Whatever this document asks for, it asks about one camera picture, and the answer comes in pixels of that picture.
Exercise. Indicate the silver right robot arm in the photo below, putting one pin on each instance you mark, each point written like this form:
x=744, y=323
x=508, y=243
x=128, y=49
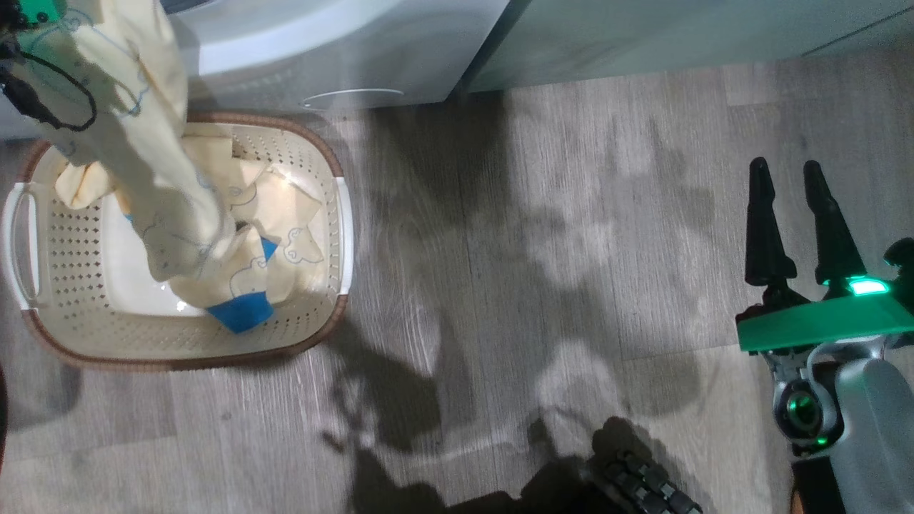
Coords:
x=871, y=421

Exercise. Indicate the white washing machine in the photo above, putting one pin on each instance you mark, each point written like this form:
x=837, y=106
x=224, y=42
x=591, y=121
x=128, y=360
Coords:
x=343, y=50

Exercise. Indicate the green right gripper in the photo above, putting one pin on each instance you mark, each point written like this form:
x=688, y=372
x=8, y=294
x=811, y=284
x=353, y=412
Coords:
x=821, y=321

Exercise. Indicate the pale green cabinet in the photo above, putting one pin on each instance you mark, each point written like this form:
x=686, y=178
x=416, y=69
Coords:
x=678, y=36

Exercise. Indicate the cream perforated laundry basket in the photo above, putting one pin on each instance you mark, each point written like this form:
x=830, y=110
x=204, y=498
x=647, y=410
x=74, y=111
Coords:
x=78, y=328

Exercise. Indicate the cream bear print garment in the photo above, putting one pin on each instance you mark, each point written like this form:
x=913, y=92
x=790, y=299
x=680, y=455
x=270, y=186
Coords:
x=164, y=193

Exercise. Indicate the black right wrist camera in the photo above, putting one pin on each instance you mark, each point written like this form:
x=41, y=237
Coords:
x=901, y=260

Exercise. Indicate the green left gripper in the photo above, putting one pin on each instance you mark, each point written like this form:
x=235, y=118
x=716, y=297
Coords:
x=39, y=11

